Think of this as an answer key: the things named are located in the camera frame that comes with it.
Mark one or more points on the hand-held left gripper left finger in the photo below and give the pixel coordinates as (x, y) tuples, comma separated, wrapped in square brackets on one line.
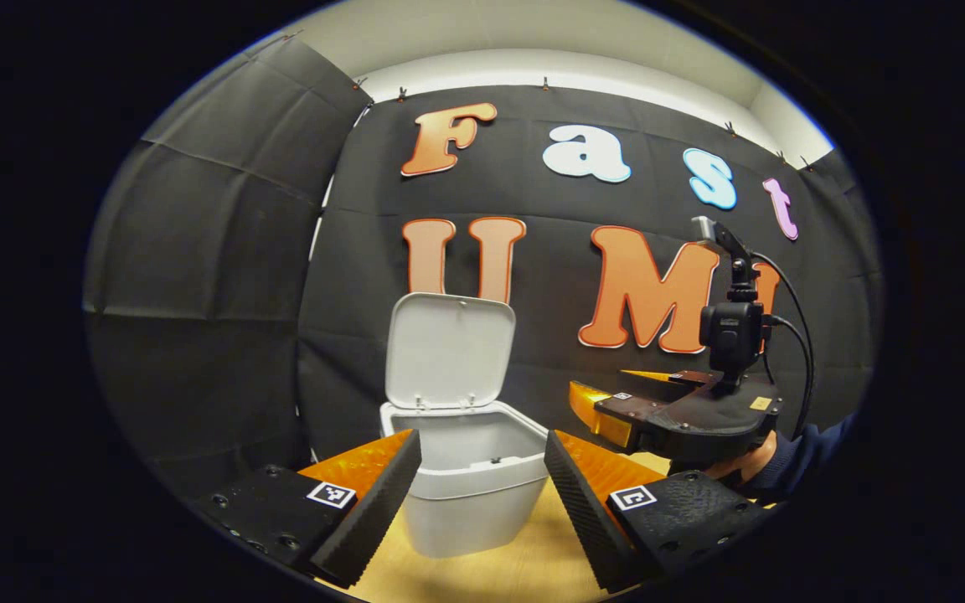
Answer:
[(365, 519)]

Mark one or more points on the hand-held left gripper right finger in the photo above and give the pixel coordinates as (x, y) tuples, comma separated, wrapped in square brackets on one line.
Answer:
[(587, 519)]

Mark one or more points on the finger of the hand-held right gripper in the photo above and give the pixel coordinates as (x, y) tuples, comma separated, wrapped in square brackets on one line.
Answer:
[(667, 377), (587, 410)]

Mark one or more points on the white desktop garbage bin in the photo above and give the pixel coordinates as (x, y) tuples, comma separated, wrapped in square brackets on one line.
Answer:
[(449, 352)]

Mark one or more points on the black backdrop cloth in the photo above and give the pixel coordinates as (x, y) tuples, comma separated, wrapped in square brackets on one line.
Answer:
[(223, 335)]

